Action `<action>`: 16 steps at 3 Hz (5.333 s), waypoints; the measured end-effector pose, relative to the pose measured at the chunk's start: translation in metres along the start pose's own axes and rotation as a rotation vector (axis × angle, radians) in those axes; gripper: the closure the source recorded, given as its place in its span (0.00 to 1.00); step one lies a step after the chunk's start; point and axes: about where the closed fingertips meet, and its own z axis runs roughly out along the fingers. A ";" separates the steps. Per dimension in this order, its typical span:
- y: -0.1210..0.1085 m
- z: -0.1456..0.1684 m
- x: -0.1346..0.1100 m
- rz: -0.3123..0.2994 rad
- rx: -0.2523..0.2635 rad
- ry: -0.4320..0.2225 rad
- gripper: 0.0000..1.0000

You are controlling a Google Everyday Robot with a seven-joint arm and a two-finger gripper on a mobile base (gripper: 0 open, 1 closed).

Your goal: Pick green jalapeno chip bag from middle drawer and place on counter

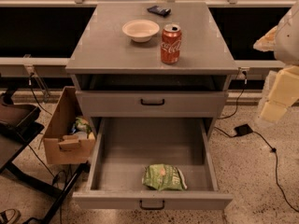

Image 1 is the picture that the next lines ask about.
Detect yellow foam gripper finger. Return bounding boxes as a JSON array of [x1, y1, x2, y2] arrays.
[[253, 26, 277, 52], [260, 65, 299, 123]]

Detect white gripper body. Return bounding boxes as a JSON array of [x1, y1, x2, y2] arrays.
[[274, 2, 299, 65]]

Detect green jalapeno chip bag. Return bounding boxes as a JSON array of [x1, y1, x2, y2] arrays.
[[142, 163, 188, 190]]

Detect grey drawer cabinet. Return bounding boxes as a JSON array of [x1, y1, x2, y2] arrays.
[[66, 1, 237, 133]]

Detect open grey bottom drawer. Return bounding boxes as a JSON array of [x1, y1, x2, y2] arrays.
[[73, 118, 233, 210]]

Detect closed grey upper drawer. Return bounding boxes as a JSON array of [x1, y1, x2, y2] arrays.
[[76, 91, 228, 118]]

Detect black power adapter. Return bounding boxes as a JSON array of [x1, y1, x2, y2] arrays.
[[235, 124, 253, 136]]

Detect red coca-cola can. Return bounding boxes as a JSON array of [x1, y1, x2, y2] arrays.
[[161, 23, 182, 64]]

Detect white paper bowl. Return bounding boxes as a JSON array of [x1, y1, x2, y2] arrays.
[[122, 20, 160, 43]]

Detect snack items in box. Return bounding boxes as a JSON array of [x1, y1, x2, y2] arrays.
[[69, 116, 93, 139]]

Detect brown cardboard box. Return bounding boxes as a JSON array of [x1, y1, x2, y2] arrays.
[[43, 87, 95, 164]]

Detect black rolling cart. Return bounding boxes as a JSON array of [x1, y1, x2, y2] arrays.
[[0, 89, 87, 224]]

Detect black floor cable right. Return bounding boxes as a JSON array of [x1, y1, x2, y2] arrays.
[[213, 125, 299, 214]]

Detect grey metal rail frame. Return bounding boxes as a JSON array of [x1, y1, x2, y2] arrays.
[[0, 0, 299, 105]]

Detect black cable left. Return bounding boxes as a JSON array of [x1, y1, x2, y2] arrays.
[[27, 72, 68, 224]]

